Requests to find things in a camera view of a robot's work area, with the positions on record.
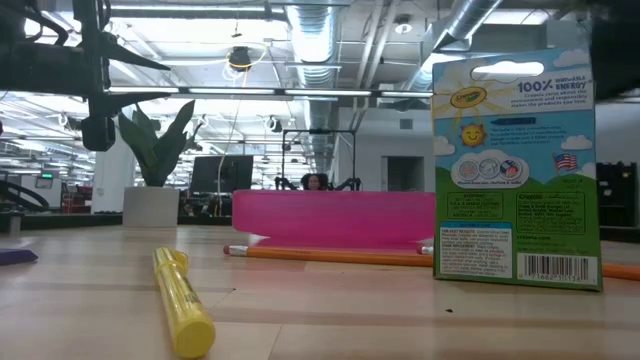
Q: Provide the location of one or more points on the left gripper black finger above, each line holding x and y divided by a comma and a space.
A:
125, 102
130, 56

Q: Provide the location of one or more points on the Crayola crayon box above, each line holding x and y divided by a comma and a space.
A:
517, 200

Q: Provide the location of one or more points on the purple bevelled eraser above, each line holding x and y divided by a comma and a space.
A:
15, 257

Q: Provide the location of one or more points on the yellow highlighter pen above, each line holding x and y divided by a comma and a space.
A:
182, 305

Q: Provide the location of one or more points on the orange pencil with eraser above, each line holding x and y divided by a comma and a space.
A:
622, 272
325, 255

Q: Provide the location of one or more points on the pink plastic pencil box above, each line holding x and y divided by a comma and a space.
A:
330, 215

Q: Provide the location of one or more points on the black background robot arm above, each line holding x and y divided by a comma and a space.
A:
286, 184
347, 185

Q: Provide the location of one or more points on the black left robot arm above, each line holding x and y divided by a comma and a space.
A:
30, 197

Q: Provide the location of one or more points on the green leafy plant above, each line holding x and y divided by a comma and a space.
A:
157, 150

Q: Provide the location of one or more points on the white pillar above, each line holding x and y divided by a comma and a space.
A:
107, 180

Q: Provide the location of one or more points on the green exit sign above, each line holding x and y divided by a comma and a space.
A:
47, 175

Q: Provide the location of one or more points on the white square planter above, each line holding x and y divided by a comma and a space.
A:
150, 207

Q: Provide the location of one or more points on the red tool cart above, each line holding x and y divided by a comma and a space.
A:
75, 200

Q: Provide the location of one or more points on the black computer monitor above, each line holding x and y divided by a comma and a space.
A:
222, 173

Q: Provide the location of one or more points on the black storage cabinet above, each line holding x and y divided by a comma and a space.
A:
617, 195

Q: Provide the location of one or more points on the person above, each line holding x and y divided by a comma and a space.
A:
314, 182

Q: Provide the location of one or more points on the round ceiling fixture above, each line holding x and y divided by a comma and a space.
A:
403, 25

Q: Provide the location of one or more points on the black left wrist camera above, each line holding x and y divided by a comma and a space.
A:
98, 134

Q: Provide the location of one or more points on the black overhead camera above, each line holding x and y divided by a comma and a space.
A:
240, 57

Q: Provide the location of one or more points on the black frame bar with lights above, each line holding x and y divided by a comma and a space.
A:
280, 93

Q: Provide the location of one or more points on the silver ventilation duct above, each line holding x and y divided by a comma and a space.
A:
315, 40
465, 20

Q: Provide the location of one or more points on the grey metal post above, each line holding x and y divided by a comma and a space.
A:
15, 223

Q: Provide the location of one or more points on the black robot station frame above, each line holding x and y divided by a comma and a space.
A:
320, 131

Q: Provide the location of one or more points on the grey wall vent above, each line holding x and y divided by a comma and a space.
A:
406, 124

